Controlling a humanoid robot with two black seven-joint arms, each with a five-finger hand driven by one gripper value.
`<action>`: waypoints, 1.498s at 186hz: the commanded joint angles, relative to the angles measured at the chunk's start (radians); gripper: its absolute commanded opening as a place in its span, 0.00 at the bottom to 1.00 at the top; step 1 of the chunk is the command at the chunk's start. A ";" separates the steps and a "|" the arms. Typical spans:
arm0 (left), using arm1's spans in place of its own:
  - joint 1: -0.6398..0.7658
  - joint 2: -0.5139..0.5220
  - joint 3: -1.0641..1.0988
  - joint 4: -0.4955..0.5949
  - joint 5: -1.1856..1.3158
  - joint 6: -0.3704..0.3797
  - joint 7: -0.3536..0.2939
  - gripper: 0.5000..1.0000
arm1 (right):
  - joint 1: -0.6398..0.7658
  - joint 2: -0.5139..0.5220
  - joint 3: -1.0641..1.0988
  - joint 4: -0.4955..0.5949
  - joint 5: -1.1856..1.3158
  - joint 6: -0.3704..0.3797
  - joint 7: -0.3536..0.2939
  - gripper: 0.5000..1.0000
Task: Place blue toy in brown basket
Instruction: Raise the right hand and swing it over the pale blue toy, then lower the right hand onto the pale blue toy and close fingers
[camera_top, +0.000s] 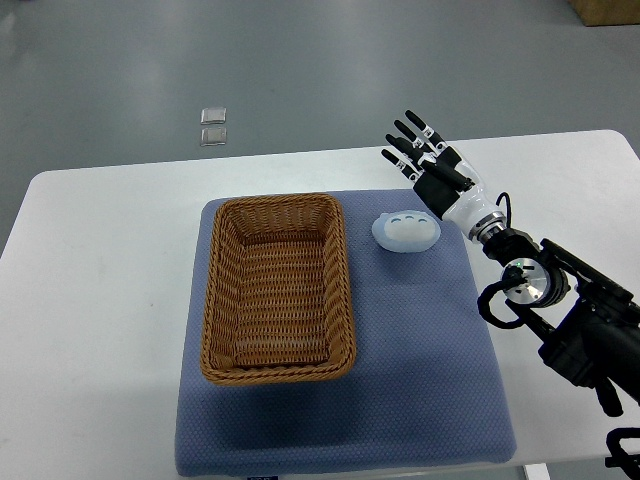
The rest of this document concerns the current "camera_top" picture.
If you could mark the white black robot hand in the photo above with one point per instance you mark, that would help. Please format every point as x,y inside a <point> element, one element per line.
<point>446,183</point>

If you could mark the blue white plush toy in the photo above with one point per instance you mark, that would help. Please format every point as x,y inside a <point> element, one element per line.
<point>406,231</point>

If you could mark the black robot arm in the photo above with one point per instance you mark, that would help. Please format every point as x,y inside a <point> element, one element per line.
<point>588,324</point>

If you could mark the brown wicker basket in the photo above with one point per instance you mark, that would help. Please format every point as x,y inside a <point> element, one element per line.
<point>278,305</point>

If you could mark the upper floor socket plate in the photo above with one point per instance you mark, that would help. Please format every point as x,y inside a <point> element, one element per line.
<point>213,115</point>

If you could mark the floor socket plate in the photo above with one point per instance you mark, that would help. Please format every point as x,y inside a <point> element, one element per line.
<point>213,115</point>
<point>213,136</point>

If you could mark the lower floor socket plate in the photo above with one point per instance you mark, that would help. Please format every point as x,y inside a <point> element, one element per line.
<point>213,136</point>

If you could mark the cardboard box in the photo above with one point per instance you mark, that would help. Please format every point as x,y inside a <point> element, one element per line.
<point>607,12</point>

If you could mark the blue foam mat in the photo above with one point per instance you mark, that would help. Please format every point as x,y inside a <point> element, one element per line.
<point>425,388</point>

